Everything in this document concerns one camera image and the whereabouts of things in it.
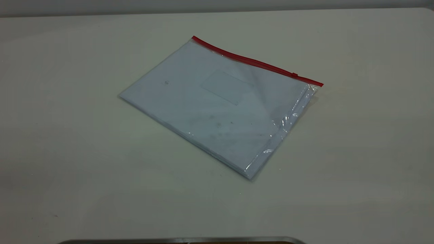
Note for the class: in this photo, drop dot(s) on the clear zip bag red zipper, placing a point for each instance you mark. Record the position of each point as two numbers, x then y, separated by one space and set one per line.
217 112

